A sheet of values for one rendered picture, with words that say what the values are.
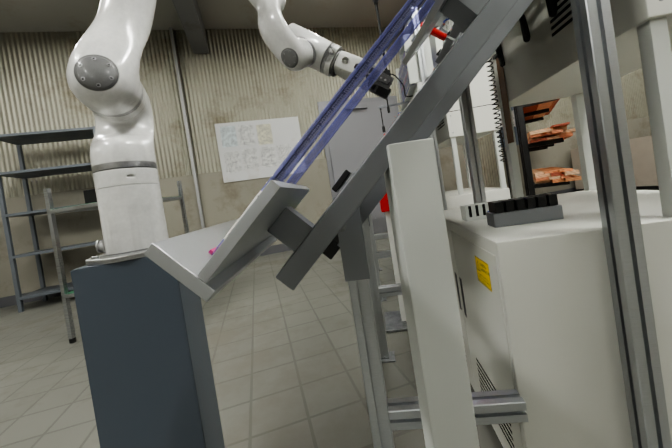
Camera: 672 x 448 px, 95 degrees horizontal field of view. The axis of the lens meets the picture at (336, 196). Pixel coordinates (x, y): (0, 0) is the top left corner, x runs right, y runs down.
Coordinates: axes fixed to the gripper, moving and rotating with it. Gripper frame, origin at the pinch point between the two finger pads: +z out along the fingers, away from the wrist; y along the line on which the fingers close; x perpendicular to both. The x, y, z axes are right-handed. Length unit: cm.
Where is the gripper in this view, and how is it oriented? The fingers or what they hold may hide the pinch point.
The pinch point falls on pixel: (387, 88)
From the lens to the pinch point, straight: 89.9
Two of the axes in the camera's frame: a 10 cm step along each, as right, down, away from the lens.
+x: -4.7, 8.8, 0.8
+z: 8.8, 4.8, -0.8
